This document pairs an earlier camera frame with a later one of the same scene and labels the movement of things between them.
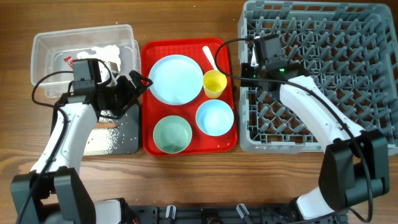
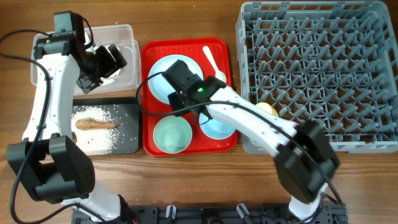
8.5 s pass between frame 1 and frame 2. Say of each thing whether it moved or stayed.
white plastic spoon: stayed
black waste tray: stayed
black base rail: stayed
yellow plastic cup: moved
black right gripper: moved
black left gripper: moved
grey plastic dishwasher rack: stayed
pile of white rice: stayed
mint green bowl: stayed
